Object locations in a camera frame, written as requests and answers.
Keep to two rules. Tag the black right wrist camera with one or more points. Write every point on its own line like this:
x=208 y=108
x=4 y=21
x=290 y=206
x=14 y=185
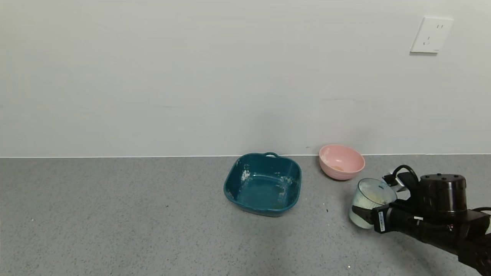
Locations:
x=393 y=181

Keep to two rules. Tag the teal square plastic basin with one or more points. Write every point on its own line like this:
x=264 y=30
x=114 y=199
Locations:
x=264 y=191

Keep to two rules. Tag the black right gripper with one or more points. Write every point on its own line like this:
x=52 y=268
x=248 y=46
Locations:
x=381 y=221

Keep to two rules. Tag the pink ribbed bowl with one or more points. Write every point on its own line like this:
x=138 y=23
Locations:
x=341 y=163

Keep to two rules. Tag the white wall socket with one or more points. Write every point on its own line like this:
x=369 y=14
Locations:
x=431 y=34

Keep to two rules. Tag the clear ribbed plastic cup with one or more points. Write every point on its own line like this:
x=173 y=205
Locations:
x=364 y=199

